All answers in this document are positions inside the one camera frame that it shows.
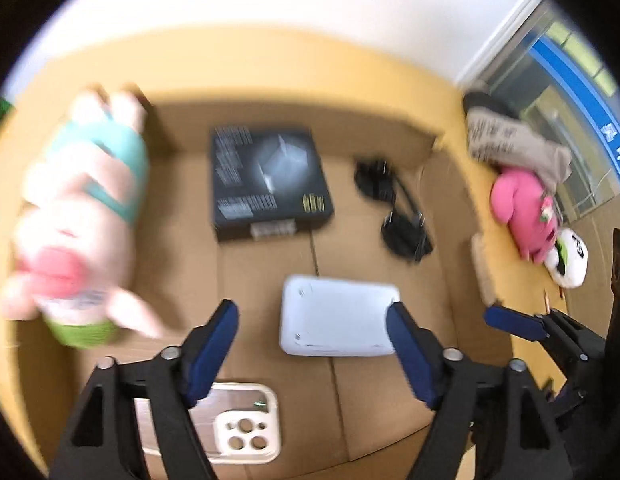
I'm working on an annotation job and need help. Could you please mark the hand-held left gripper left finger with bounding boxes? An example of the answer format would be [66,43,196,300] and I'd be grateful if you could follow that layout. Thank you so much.
[48,299,241,480]

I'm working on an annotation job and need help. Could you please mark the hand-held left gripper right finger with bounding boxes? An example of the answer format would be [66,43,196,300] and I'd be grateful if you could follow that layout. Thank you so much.
[385,302,576,480]

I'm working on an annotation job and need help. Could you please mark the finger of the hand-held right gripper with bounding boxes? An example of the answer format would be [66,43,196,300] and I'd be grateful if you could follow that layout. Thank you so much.
[483,305,607,386]

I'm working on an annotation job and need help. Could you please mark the white router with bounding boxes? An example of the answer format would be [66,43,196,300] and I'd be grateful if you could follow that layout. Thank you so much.
[279,274,402,358]

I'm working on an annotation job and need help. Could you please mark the clear phone case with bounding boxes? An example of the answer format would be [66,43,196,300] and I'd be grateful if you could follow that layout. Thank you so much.
[131,382,281,464]

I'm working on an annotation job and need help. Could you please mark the cardboard box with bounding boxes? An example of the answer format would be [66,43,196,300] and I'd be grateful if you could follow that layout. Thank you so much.
[17,89,516,480]

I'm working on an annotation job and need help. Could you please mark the black sunglasses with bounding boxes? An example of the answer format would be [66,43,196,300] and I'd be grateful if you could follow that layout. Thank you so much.
[353,158,435,264]

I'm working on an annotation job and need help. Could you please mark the black charger box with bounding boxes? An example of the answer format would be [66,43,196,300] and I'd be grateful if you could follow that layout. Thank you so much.
[210,125,337,244]

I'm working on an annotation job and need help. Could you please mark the panda plush toy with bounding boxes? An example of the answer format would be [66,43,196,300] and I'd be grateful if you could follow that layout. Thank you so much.
[543,228,590,290]

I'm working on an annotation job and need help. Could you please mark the bright pink plush toy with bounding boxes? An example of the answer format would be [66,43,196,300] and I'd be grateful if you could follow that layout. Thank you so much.
[491,169,562,264]

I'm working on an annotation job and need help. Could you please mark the pink pig plush toy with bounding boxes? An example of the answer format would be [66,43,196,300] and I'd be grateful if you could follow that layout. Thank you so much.
[0,87,167,349]

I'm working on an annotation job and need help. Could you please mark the grey printed cloth bag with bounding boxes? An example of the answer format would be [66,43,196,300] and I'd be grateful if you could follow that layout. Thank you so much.
[463,91,574,194]

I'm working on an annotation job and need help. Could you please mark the blue window banner strip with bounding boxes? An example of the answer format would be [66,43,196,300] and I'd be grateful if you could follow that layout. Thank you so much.
[531,35,620,188]

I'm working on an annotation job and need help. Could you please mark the row of yellow sticky notes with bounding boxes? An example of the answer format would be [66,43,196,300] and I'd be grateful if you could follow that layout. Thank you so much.
[549,21,620,97]

